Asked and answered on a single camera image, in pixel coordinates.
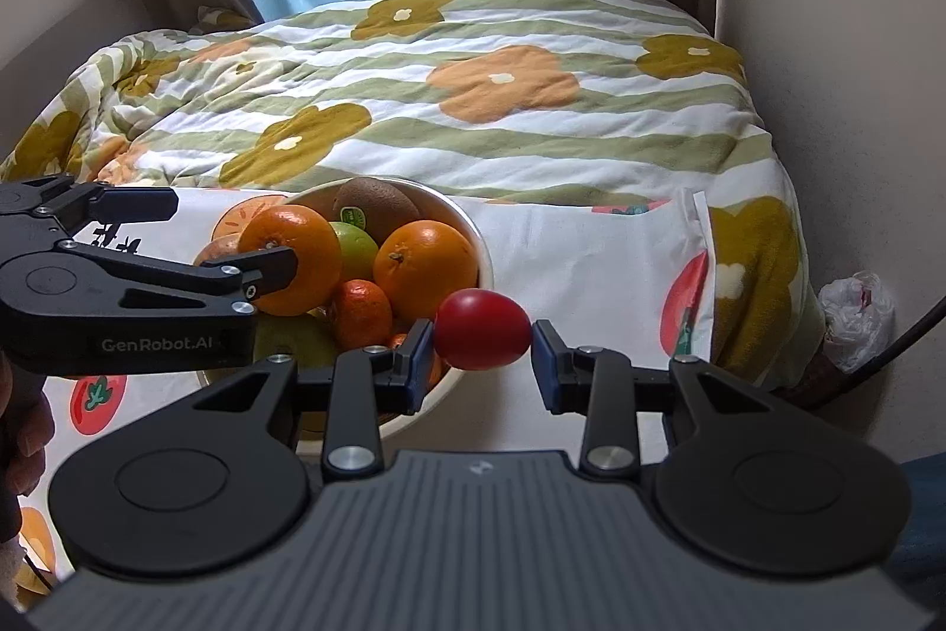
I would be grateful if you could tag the person's blue jeans leg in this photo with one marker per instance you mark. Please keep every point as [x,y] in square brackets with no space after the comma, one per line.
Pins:
[924,527]

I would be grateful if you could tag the cream duck print bowl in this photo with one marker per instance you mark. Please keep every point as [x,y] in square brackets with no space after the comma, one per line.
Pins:
[473,239]

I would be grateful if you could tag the green apple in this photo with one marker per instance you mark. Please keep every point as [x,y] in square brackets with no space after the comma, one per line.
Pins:
[299,343]
[356,250]

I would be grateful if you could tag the white plastic bag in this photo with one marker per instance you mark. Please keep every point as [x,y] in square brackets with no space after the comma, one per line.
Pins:
[857,313]

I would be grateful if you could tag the person's left hand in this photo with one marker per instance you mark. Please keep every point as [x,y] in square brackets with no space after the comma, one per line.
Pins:
[26,439]

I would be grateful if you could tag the red tomato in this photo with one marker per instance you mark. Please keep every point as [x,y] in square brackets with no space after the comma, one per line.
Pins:
[482,329]

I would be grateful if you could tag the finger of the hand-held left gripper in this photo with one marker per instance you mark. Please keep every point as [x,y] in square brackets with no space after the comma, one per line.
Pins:
[270,272]
[133,202]

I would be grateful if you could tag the white fruit print cloth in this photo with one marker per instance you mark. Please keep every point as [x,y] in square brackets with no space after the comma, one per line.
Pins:
[547,254]

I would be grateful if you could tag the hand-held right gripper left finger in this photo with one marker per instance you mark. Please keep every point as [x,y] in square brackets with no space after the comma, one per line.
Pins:
[421,351]

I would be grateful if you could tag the brown kiwi with sticker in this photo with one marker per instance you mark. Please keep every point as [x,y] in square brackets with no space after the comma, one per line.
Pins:
[377,202]

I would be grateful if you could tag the floral striped quilt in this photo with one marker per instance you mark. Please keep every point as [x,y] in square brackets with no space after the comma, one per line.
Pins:
[517,136]

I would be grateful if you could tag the wrinkled pale red apple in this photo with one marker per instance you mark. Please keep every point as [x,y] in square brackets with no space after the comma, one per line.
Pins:
[222,250]

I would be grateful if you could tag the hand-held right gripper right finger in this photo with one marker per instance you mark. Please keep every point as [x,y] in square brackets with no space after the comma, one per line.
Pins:
[544,359]

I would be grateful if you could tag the large orange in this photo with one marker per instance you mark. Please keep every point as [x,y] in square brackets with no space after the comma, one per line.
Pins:
[429,269]

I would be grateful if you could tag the medium orange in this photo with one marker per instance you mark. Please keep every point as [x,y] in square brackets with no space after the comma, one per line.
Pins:
[295,232]

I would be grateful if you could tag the small mandarin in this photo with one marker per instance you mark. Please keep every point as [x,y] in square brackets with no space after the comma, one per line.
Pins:
[362,313]
[434,374]

